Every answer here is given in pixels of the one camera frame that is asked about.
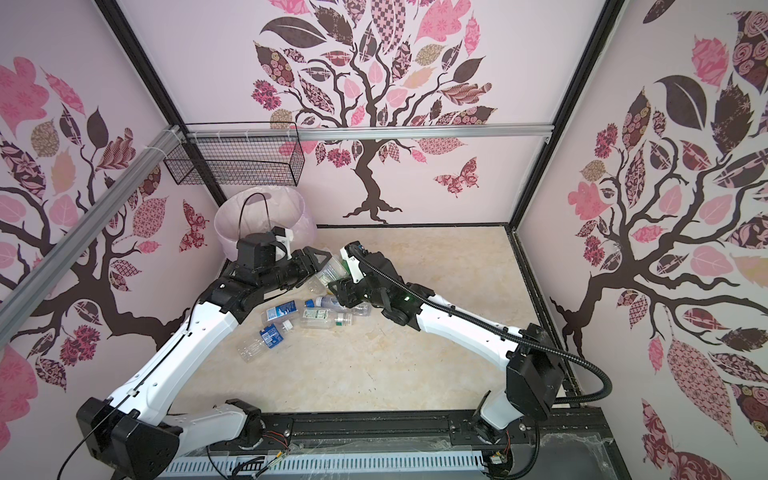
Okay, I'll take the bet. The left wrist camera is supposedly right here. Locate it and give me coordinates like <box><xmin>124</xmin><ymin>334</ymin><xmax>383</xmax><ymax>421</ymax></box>
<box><xmin>271</xmin><ymin>226</ymin><xmax>294</xmax><ymax>260</ymax></box>

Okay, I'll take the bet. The aluminium rail back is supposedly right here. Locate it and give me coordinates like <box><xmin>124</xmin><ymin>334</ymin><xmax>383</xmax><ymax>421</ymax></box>
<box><xmin>186</xmin><ymin>123</ymin><xmax>554</xmax><ymax>142</ymax></box>

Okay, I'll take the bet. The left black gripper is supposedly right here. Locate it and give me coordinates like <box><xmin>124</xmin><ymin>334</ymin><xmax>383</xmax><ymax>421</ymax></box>
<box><xmin>259</xmin><ymin>245</ymin><xmax>332</xmax><ymax>294</ymax></box>

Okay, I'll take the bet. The black wire basket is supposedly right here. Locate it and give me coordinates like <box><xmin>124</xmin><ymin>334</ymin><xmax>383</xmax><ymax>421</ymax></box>
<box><xmin>164</xmin><ymin>120</ymin><xmax>305</xmax><ymax>187</ymax></box>

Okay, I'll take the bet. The white slotted cable duct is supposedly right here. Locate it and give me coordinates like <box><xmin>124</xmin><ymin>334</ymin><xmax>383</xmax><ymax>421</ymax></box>
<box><xmin>160</xmin><ymin>451</ymin><xmax>485</xmax><ymax>479</ymax></box>

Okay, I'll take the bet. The black corrugated cable conduit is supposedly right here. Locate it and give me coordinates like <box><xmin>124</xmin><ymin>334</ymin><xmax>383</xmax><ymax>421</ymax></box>
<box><xmin>353</xmin><ymin>242</ymin><xmax>614</xmax><ymax>403</ymax></box>

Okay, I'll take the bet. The blue label bottle lower left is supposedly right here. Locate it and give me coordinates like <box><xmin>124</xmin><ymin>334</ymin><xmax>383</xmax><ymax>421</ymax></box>
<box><xmin>237</xmin><ymin>320</ymin><xmax>294</xmax><ymax>363</ymax></box>

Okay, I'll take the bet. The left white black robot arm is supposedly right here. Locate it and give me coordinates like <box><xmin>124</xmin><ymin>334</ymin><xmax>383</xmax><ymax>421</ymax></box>
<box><xmin>76</xmin><ymin>227</ymin><xmax>332</xmax><ymax>479</ymax></box>

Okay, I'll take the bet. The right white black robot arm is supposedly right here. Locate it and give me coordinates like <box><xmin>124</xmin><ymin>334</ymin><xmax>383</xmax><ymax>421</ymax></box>
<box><xmin>329</xmin><ymin>242</ymin><xmax>565</xmax><ymax>439</ymax></box>

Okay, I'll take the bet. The long clear crushed bottle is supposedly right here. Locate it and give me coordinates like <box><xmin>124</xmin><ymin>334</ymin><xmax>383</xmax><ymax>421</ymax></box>
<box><xmin>305</xmin><ymin>295</ymin><xmax>372</xmax><ymax>317</ymax></box>

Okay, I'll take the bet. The aluminium rail left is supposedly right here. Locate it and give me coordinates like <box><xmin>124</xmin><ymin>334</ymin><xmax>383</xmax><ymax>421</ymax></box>
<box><xmin>0</xmin><ymin>127</ymin><xmax>181</xmax><ymax>349</ymax></box>

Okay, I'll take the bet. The aluminium rail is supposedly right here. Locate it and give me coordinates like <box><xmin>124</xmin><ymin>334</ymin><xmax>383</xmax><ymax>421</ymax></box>
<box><xmin>0</xmin><ymin>127</ymin><xmax>181</xmax><ymax>349</ymax></box>
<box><xmin>186</xmin><ymin>123</ymin><xmax>554</xmax><ymax>142</ymax></box>

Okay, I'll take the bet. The clear square bottle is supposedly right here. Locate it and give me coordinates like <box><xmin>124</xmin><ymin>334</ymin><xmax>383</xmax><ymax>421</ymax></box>
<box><xmin>315</xmin><ymin>256</ymin><xmax>350</xmax><ymax>287</ymax></box>
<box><xmin>299</xmin><ymin>307</ymin><xmax>354</xmax><ymax>329</ymax></box>

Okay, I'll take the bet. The pink plastic bin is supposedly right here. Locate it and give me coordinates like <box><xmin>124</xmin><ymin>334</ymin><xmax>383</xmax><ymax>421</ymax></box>
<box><xmin>213</xmin><ymin>186</ymin><xmax>317</xmax><ymax>261</ymax></box>

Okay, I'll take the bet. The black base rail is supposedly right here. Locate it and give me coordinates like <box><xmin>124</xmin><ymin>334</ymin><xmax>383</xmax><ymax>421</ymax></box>
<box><xmin>174</xmin><ymin>408</ymin><xmax>630</xmax><ymax>479</ymax></box>

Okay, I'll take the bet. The flat blue label bottle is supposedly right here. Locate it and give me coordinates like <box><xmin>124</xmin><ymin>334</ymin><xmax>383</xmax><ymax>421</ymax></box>
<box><xmin>263</xmin><ymin>300</ymin><xmax>299</xmax><ymax>323</ymax></box>

